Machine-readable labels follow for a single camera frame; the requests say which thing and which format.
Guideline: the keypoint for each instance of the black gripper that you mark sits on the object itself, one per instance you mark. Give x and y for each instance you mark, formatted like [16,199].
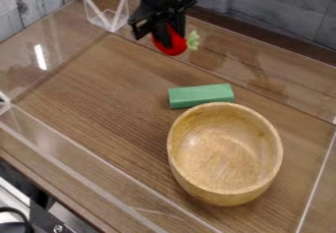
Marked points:
[155,16]

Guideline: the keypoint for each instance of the clear acrylic corner bracket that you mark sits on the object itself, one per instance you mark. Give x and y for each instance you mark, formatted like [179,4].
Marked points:
[108,19]

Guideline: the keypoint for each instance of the wooden bowl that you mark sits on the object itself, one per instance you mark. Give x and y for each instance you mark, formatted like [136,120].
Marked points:
[226,153]

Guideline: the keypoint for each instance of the clear acrylic enclosure wall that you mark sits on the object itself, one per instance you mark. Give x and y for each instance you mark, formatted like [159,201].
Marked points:
[84,121]

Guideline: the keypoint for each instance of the red felt strawberry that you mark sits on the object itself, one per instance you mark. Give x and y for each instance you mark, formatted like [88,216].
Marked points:
[180,43]

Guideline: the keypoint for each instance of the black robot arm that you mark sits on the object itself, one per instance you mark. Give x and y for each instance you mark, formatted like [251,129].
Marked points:
[160,18]

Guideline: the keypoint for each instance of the green rectangular block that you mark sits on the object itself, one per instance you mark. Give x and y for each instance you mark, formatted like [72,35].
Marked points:
[184,97]

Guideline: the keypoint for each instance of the black metal mount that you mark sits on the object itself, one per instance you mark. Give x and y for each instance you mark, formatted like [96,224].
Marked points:
[44,222]

